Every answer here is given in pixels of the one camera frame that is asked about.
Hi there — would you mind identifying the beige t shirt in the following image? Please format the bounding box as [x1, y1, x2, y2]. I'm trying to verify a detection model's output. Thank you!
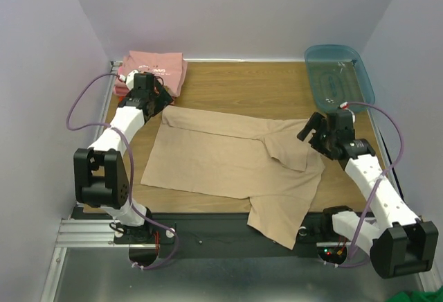
[141, 107, 325, 249]

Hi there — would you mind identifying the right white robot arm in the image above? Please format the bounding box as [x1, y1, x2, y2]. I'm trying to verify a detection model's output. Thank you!
[297, 109, 439, 278]

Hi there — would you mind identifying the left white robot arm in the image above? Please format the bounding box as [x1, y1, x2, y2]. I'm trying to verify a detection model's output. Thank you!
[73, 70, 173, 242]

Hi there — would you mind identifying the plain pink folded t shirt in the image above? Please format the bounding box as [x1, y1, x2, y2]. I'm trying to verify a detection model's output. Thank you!
[113, 60, 187, 97]

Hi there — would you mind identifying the pink printed folded t shirt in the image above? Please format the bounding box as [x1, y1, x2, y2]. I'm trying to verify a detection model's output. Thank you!
[114, 51, 188, 98]

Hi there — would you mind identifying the teal plastic bin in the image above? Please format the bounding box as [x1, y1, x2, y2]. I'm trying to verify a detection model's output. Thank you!
[305, 44, 375, 113]

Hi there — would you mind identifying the green cloth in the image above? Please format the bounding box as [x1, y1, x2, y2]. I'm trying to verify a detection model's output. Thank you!
[386, 288, 442, 302]

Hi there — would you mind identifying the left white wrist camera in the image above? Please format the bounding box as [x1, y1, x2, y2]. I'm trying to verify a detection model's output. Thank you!
[119, 70, 139, 90]

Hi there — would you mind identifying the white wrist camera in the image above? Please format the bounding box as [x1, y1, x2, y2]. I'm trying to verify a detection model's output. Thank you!
[338, 102, 356, 123]
[119, 70, 139, 90]

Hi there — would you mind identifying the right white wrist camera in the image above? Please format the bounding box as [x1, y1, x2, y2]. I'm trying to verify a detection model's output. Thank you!
[338, 102, 356, 123]

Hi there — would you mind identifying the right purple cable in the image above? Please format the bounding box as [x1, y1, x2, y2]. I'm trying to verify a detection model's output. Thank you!
[323, 103, 406, 269]

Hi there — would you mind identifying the purple cable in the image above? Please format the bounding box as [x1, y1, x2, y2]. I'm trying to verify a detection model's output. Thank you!
[65, 72, 181, 271]
[323, 103, 406, 269]

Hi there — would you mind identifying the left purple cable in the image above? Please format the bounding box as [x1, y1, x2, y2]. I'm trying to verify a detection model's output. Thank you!
[65, 72, 181, 271]

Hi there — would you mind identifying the aluminium table frame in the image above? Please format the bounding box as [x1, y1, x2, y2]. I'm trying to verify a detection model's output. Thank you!
[42, 62, 435, 301]

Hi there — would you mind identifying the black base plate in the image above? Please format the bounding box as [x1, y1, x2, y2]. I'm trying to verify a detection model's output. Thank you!
[109, 213, 347, 263]

